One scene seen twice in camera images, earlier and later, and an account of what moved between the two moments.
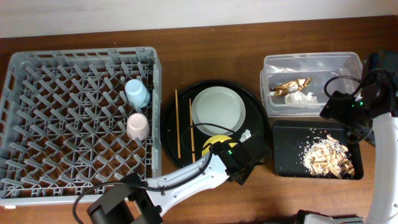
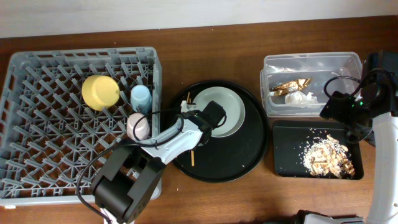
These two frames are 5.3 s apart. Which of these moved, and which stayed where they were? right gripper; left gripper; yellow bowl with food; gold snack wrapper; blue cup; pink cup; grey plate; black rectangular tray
Moved: left gripper; yellow bowl with food; blue cup
Stayed: grey plate; black rectangular tray; right gripper; gold snack wrapper; pink cup
